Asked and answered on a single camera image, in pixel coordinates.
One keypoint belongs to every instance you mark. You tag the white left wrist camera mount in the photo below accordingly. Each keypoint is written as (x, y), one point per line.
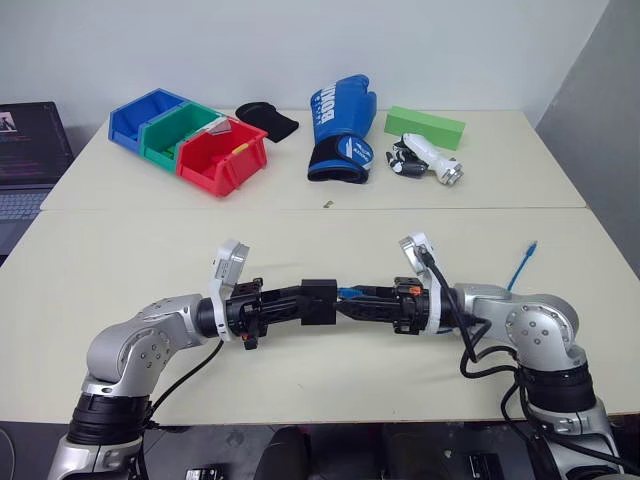
(229, 260)

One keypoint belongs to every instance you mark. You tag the red plastic storage bin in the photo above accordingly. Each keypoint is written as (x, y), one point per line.
(220, 167)

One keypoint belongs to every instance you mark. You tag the blue boxing glove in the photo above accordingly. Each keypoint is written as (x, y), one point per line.
(345, 120)

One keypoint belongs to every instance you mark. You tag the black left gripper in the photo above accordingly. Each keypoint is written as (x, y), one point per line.
(245, 312)

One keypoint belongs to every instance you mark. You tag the white robotic hand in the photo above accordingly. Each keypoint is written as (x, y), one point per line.
(425, 152)

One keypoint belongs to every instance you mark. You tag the clear plastic packet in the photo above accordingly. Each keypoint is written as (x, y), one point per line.
(220, 126)

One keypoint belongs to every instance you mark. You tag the dark rounded shape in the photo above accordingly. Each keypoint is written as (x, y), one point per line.
(285, 452)

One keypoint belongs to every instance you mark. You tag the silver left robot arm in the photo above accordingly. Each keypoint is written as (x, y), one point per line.
(131, 350)

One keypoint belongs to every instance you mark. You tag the black fabric wrist pad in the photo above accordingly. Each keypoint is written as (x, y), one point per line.
(267, 120)

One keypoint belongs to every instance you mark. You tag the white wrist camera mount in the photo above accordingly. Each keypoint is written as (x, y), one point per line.
(229, 260)
(415, 247)

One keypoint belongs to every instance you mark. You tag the dark open laptop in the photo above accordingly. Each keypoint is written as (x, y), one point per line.
(27, 160)

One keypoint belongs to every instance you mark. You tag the small black box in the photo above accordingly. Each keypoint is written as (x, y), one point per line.
(318, 302)

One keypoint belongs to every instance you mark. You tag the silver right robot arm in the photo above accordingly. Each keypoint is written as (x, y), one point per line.
(537, 320)

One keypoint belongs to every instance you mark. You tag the green plastic storage bin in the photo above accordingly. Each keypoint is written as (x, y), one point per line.
(167, 135)

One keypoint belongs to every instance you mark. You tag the blue plastic storage bin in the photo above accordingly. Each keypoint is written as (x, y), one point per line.
(131, 117)

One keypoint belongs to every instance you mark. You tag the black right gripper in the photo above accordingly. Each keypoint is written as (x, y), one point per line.
(411, 307)

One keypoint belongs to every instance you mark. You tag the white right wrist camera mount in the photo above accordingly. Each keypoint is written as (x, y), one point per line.
(415, 247)

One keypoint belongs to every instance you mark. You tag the green foam block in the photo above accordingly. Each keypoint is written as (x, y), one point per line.
(425, 125)

